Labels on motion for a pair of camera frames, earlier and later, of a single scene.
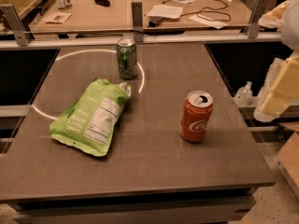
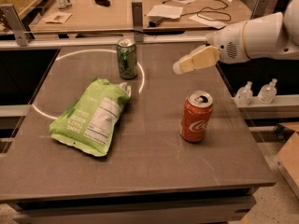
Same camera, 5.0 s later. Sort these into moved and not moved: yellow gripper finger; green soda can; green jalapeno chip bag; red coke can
Moved: yellow gripper finger
Not moved: red coke can; green jalapeno chip bag; green soda can
